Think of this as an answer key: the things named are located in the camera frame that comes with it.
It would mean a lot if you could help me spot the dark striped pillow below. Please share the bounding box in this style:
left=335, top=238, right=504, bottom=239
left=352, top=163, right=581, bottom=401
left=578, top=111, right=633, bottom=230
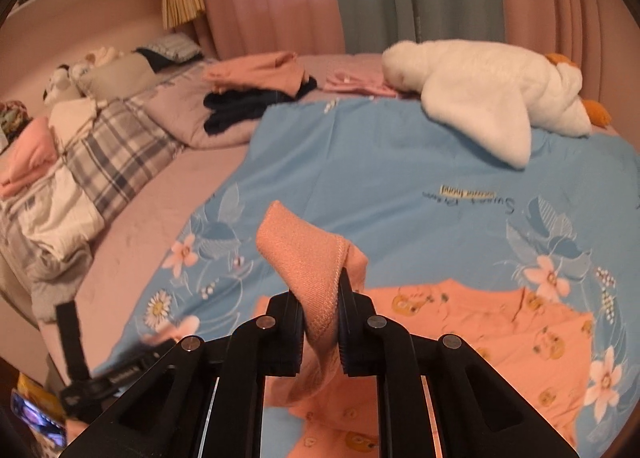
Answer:
left=134, top=34, right=204, bottom=73

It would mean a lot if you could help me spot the orange printed baby shirt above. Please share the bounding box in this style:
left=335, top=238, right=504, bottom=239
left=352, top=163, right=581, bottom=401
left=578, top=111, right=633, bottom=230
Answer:
left=142, top=200, right=597, bottom=458

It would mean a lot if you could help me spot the white plush goose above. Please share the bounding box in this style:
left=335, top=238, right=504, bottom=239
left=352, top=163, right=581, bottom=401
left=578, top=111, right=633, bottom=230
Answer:
left=381, top=39, right=612, bottom=169

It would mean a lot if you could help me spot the folded pink garment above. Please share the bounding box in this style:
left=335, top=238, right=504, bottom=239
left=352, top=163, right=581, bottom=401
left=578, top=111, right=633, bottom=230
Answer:
left=322, top=68, right=402, bottom=99

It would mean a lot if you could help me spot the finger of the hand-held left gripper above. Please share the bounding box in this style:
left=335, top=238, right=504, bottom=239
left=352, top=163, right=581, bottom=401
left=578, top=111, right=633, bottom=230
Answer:
left=92, top=342, right=176, bottom=389
left=55, top=300, right=93, bottom=381

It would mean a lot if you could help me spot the bed with pink sheet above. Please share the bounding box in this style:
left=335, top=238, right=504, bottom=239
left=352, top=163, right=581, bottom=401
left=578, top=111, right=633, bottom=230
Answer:
left=39, top=52, right=401, bottom=379

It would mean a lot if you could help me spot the folded orange garment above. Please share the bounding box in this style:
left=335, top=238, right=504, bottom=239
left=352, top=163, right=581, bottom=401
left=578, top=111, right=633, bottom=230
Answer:
left=202, top=51, right=307, bottom=99

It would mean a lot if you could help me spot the cream cloth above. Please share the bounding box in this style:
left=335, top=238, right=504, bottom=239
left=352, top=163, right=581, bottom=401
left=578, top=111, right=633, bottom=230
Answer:
left=47, top=96, right=99, bottom=145

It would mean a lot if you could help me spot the folded pink cloth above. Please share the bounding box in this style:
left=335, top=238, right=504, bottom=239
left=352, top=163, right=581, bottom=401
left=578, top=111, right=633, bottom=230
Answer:
left=0, top=116, right=59, bottom=199

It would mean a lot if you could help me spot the blue floral blanket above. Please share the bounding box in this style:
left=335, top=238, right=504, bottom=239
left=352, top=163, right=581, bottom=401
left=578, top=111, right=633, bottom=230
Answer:
left=92, top=99, right=640, bottom=458

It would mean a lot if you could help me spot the yellow packet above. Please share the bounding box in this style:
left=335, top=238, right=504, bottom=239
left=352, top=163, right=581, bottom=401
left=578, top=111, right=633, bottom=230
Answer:
left=17, top=372, right=52, bottom=405

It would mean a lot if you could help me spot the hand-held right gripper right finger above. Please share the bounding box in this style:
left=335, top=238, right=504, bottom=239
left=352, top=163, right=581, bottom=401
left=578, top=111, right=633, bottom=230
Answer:
left=337, top=272, right=587, bottom=458

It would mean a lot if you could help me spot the dark navy garment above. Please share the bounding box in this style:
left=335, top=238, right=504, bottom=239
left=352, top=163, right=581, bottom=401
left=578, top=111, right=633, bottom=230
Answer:
left=202, top=75, right=319, bottom=136

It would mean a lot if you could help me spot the beige pillow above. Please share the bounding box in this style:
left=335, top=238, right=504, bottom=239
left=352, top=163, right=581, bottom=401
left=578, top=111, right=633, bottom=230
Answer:
left=77, top=52, right=157, bottom=99

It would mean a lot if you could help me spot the plaid pillow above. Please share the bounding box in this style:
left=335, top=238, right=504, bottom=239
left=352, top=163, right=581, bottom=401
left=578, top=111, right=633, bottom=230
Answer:
left=64, top=100, right=187, bottom=225

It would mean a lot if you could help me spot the white crumpled cloth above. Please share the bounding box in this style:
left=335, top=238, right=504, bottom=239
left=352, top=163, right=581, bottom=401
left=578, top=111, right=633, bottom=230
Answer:
left=19, top=167, right=107, bottom=260

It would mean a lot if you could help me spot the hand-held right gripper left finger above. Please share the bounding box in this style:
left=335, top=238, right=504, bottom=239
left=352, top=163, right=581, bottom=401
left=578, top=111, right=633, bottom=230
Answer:
left=60, top=290, right=306, bottom=458

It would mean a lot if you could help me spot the floral patterned cloth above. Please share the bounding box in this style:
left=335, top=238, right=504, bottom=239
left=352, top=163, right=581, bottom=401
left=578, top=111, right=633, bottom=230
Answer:
left=0, top=100, right=29, bottom=150

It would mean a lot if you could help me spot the small plush toy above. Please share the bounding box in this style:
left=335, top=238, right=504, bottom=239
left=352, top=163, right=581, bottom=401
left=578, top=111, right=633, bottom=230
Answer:
left=42, top=46, right=127, bottom=104

